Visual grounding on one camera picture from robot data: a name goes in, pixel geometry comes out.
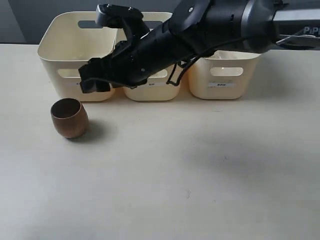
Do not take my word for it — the middle cream plastic bin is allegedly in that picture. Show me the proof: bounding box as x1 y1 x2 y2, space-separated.
122 12 180 102

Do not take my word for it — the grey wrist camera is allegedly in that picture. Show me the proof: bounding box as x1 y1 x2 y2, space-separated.
95 3 150 41

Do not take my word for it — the brown wooden cup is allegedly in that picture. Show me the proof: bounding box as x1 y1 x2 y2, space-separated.
50 98 89 139

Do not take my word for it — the cream plastic bin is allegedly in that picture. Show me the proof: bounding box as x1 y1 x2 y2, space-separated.
187 50 261 100
37 11 117 102
122 12 180 102

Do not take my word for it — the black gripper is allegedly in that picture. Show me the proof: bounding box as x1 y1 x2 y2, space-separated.
78 0 247 94

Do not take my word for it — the right cream plastic bin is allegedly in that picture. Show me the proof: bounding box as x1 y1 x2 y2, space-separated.
187 50 261 100

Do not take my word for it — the left cream plastic bin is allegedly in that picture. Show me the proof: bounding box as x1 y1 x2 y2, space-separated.
37 11 117 102

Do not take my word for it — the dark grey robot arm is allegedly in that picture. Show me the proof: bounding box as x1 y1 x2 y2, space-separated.
78 0 320 94

